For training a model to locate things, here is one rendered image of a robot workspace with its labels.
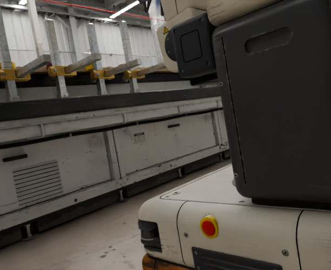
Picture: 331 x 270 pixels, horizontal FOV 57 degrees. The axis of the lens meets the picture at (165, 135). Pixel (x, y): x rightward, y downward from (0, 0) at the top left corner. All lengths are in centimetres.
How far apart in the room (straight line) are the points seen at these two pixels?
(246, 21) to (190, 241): 52
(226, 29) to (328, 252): 47
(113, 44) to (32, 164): 1000
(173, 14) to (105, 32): 1058
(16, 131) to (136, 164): 96
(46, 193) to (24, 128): 45
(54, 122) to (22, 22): 852
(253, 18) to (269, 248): 46
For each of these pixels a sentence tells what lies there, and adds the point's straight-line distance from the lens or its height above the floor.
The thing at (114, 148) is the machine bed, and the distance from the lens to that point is 208.
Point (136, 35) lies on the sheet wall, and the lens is 1253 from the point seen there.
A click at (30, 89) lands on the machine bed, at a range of 184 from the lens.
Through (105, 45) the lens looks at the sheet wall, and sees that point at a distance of 1136.
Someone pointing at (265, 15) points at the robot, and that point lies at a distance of 66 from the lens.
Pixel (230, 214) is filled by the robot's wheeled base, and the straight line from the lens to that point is 72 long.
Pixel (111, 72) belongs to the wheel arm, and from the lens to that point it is 179.
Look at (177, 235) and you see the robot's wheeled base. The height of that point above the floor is 21.
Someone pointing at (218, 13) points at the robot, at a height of 71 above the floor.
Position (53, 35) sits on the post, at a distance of 174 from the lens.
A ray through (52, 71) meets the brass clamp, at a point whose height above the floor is 84.
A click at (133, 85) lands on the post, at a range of 196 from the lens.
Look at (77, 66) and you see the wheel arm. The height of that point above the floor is 83.
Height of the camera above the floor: 51
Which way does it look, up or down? 3 degrees down
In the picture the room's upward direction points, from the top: 10 degrees counter-clockwise
